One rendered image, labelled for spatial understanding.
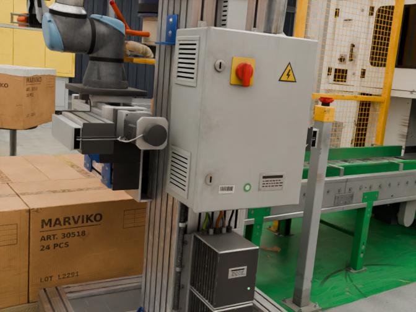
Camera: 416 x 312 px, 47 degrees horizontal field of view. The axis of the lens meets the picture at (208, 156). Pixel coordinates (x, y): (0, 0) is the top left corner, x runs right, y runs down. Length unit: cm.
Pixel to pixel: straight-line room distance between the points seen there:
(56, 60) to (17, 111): 618
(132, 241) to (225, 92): 115
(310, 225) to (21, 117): 203
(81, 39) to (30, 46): 789
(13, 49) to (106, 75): 785
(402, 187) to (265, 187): 196
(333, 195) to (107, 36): 159
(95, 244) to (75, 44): 90
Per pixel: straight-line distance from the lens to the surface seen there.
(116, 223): 214
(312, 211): 235
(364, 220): 301
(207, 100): 119
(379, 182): 302
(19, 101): 343
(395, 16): 424
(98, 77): 165
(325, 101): 228
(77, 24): 161
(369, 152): 384
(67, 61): 961
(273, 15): 182
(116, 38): 165
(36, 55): 951
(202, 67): 122
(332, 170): 284
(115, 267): 222
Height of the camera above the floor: 114
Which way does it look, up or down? 11 degrees down
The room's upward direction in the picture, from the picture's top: 5 degrees clockwise
